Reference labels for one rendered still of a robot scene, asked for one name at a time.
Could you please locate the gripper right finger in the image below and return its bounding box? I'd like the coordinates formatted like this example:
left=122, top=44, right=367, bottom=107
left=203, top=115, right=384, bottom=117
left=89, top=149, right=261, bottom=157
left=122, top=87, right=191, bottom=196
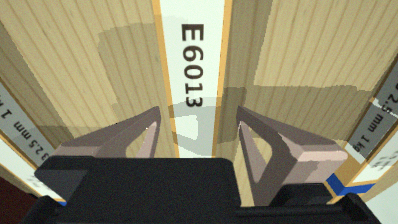
left=236, top=105, right=348, bottom=206

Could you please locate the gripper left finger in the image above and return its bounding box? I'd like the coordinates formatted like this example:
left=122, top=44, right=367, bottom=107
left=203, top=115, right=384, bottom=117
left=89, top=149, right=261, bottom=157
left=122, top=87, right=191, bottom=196
left=49, top=106, right=161, bottom=158

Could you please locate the tan cardboard pack with blue bands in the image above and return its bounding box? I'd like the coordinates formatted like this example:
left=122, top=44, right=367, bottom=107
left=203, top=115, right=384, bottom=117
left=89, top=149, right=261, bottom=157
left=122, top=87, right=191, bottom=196
left=0, top=77, right=67, bottom=206

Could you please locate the dark red low platform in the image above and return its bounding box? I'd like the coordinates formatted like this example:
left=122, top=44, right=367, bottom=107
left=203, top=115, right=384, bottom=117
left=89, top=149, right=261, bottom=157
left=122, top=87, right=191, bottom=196
left=0, top=177, right=38, bottom=224

